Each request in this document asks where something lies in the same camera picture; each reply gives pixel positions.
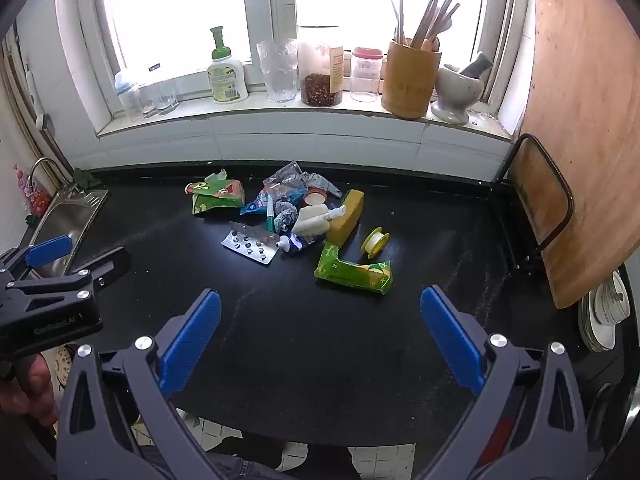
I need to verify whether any grey stone pestle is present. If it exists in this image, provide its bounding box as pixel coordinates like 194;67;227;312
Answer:
460;52;493;79

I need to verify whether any brown scrub pad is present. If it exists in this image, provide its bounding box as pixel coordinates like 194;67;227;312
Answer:
296;25;345;107

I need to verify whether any green yellow carton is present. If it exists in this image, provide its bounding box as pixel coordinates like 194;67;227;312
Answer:
313;241;393;296

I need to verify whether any black metal board rack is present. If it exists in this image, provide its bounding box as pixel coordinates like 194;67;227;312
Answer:
492;133;575;273

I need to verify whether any round wooden cutting board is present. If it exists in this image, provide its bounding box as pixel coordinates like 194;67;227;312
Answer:
507;0;640;310

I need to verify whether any clear plastic cup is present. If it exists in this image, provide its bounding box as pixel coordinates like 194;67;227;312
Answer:
263;161;306;198

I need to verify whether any green snack packet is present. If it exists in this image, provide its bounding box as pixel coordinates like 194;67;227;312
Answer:
186;170;246;217

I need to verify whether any tall patterned glass tumbler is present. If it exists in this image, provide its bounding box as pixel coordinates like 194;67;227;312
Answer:
256;40;299;104

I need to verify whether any bamboo chopstick holder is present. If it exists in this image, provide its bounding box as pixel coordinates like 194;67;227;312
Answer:
381;40;442;120

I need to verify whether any silver pill blister pack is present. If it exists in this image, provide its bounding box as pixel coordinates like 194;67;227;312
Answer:
221;220;281;265

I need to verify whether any yellow sponge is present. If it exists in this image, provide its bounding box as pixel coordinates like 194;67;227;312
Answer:
326;189;365;246

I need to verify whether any small white blue tube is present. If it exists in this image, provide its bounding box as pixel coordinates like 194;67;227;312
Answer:
277;232;323;256

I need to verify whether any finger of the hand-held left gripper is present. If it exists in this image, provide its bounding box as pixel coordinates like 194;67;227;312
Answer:
0;234;74;282
10;246;132;311

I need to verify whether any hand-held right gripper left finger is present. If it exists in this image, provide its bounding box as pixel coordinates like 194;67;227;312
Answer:
55;288;241;480

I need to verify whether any red patterned hanging cloth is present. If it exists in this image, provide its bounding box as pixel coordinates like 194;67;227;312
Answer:
12;162;51;217

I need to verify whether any white window frame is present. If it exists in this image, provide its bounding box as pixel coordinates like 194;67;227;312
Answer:
75;0;531;128

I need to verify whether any white green plastic shell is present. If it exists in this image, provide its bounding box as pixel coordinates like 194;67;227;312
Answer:
291;202;347;241

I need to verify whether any person's left hand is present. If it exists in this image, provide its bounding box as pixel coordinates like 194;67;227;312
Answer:
0;352;62;428

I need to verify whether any chrome faucet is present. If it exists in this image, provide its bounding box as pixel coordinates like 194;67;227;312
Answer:
27;157;71;196

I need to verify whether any crumpled foil ball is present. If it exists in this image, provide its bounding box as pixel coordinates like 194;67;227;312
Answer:
272;199;301;234

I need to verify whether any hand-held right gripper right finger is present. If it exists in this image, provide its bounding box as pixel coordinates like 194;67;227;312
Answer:
419;285;596;480

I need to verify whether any stack of white plates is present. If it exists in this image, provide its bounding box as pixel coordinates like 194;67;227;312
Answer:
577;270;632;354

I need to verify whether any silver crumpled wrapper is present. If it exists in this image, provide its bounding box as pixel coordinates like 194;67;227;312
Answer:
300;171;343;199

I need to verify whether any green scrubbing pad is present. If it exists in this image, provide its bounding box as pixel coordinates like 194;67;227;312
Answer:
72;167;99;191

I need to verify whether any small red-lidded glass jar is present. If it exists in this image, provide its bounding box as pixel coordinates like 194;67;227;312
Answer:
350;47;384;103

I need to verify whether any stainless steel sink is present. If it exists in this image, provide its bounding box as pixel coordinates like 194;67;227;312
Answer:
22;187;109;281

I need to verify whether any blue snack packet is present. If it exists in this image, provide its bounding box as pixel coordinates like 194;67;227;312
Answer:
240;187;306;216

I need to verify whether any white stone mortar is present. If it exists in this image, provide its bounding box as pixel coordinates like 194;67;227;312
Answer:
431;63;486;126

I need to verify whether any small clear drinking glass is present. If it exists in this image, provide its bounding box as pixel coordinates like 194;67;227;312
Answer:
157;80;180;114
141;85;161;119

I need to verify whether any small blue-lidded glass jar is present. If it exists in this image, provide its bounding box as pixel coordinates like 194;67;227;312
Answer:
115;70;146;122

